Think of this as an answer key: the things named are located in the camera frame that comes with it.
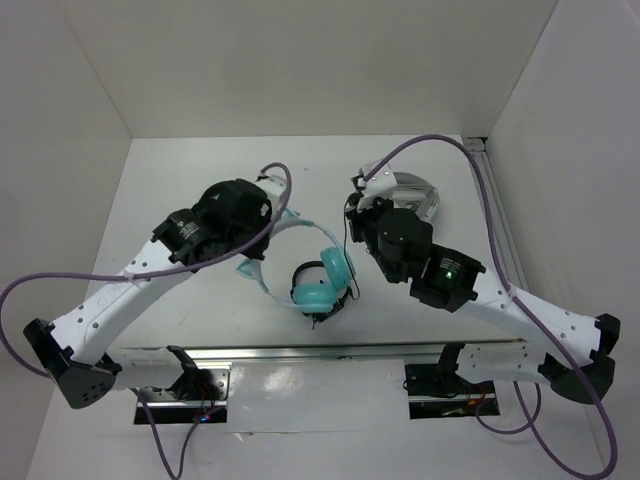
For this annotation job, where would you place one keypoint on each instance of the aluminium rail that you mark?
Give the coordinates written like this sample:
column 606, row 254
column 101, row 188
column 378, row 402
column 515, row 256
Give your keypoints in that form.
column 504, row 240
column 330, row 352

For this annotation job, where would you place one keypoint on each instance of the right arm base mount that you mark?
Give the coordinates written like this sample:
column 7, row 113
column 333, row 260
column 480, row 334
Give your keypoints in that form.
column 433, row 397

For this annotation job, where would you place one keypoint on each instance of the aluminium rail right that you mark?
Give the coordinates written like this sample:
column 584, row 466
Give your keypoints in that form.
column 504, row 240

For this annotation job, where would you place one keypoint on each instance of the small black on-ear headphones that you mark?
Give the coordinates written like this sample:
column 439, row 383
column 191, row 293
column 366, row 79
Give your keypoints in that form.
column 322, row 300

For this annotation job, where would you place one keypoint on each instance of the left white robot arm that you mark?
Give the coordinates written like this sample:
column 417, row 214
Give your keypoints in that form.
column 232, row 217

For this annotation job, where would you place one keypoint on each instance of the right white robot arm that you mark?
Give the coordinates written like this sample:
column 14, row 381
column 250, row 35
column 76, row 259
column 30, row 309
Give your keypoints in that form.
column 564, row 350

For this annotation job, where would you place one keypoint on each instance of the teal cat-ear headphones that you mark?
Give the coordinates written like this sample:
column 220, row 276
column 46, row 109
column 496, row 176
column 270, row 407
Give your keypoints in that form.
column 333, row 256

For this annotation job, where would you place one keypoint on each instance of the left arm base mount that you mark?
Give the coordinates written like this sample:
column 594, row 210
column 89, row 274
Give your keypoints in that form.
column 204, row 403

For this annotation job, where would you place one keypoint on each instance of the aluminium rail front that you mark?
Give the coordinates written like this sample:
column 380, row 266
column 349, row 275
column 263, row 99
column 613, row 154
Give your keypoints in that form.
column 330, row 352

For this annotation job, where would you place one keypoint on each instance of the white grey gaming headset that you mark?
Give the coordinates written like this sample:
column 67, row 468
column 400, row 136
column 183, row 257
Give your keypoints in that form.
column 416, row 194

